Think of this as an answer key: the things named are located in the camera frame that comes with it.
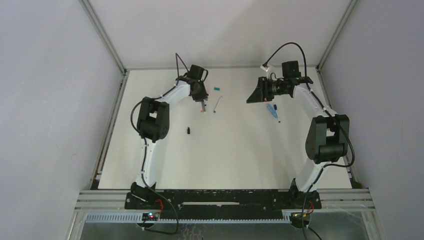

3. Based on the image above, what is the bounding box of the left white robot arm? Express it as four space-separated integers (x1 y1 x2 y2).
130 64 209 190

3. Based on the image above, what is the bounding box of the white pen green end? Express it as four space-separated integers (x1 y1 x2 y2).
212 95 223 114

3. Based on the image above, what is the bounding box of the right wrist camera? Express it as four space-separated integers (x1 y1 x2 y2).
260 63 274 79

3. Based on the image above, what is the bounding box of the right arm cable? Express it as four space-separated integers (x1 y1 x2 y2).
264 42 356 240

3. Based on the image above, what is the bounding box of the white pen blue end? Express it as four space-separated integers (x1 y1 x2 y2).
273 104 281 123

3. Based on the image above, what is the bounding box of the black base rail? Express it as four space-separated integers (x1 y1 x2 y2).
124 184 322 221

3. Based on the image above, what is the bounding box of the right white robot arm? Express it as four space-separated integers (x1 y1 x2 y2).
246 61 353 199

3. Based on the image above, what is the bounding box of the light blue correction tape pen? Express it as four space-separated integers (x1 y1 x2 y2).
266 103 278 119

